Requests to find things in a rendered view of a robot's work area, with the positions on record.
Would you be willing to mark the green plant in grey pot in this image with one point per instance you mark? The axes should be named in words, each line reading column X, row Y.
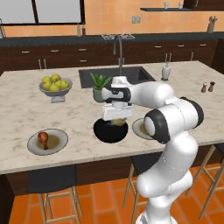
column 99, row 87

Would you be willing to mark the grey plate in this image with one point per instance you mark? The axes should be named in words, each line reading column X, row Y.
column 58, row 143
column 138, row 128

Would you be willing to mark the yellow-brown potato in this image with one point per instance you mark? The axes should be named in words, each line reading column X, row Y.
column 118, row 122

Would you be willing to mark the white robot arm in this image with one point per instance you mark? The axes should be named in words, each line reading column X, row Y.
column 175, row 116

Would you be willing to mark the dark sink basin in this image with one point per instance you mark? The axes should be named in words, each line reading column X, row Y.
column 90, row 77

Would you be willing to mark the dark brown wall cupboard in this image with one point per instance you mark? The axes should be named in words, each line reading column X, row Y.
column 208, row 4

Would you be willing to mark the wooden stool with black seat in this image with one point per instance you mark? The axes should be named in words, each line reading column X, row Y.
column 52, row 178
column 143, row 163
column 214, row 172

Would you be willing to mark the window with dark frame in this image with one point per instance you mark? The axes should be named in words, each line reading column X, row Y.
column 40, row 11

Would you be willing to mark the brown chicken drumstick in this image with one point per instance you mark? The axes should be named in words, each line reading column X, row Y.
column 43, row 138

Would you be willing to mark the white soap dispenser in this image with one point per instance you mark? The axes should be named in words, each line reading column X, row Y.
column 166, row 71

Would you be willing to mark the small grey cup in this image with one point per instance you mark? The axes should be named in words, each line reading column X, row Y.
column 166, row 5
column 180, row 5

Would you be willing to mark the dark bottle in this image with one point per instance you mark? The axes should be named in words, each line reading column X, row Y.
column 84, row 30

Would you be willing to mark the black bowl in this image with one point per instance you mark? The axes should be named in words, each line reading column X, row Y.
column 110, row 133

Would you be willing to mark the brown shaker with white top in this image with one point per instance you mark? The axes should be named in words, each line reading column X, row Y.
column 204, row 87

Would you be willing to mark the dark brown cupboard run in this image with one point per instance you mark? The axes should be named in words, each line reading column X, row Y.
column 67, row 55

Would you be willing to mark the pot with kitchen tools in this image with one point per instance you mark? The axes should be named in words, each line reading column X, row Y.
column 211, row 26

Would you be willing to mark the dark brown island base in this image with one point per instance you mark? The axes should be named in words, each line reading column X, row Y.
column 99, row 172

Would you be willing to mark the grey wall socket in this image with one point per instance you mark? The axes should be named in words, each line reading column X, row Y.
column 136, row 19

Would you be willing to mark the dark wall shelf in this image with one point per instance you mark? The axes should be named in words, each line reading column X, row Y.
column 166, row 9

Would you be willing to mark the grey fruit bowl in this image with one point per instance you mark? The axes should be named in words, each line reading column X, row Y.
column 57, row 94

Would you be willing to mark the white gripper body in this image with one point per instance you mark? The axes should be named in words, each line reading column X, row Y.
column 116, row 112

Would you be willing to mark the pale bottle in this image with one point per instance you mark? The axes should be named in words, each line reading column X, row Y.
column 78, row 31

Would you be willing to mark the yellow-green apple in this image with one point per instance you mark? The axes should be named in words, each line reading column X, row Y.
column 56, row 77
column 54, row 87
column 64, row 85
column 46, row 85
column 46, row 79

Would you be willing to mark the dark curved tap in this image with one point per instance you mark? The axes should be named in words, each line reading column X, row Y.
column 120, row 55

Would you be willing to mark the dark brown shaker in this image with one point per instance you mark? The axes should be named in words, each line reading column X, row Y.
column 211, row 86

